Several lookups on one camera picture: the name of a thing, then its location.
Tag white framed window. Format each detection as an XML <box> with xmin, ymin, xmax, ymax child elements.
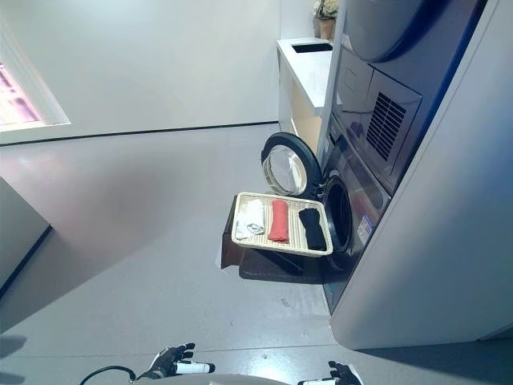
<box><xmin>0</xmin><ymin>23</ymin><xmax>71</xmax><ymax>133</ymax></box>

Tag red folded cloth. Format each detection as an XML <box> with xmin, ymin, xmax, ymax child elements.
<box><xmin>266</xmin><ymin>199</ymin><xmax>290</xmax><ymax>244</ymax></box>

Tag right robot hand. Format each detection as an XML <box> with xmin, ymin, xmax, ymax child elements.
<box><xmin>297</xmin><ymin>360</ymin><xmax>363</xmax><ymax>385</ymax></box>

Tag round washing machine door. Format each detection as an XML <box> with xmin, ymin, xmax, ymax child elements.
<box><xmin>260</xmin><ymin>132</ymin><xmax>324</xmax><ymax>201</ymax></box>

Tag woven cream laundry tray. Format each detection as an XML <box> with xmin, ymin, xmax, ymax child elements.
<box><xmin>232</xmin><ymin>192</ymin><xmax>334</xmax><ymax>257</ymax></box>

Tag dark brown stool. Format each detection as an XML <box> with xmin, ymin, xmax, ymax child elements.
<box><xmin>220</xmin><ymin>206</ymin><xmax>326</xmax><ymax>285</ymax></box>

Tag potted flower plant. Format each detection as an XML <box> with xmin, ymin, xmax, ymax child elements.
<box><xmin>312</xmin><ymin>0</ymin><xmax>341</xmax><ymax>41</ymax></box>

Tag dark grey dryer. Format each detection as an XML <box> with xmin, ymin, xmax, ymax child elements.
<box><xmin>334</xmin><ymin>0</ymin><xmax>488</xmax><ymax>193</ymax></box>

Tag black folded cloth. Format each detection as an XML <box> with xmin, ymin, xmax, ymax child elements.
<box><xmin>298</xmin><ymin>207</ymin><xmax>327</xmax><ymax>252</ymax></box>

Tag dark grey washing machine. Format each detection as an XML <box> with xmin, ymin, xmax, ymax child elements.
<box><xmin>319</xmin><ymin>104</ymin><xmax>393</xmax><ymax>314</ymax></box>

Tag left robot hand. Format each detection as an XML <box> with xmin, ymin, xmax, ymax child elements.
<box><xmin>137</xmin><ymin>342</ymin><xmax>216</xmax><ymax>382</ymax></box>

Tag white counter cabinet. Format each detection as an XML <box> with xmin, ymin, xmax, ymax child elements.
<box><xmin>276</xmin><ymin>38</ymin><xmax>335</xmax><ymax>153</ymax></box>

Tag white folded cloth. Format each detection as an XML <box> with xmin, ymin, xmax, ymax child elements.
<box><xmin>234</xmin><ymin>200</ymin><xmax>266</xmax><ymax>241</ymax></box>

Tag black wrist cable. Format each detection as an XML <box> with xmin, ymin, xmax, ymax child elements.
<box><xmin>78</xmin><ymin>365</ymin><xmax>137</xmax><ymax>385</ymax></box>

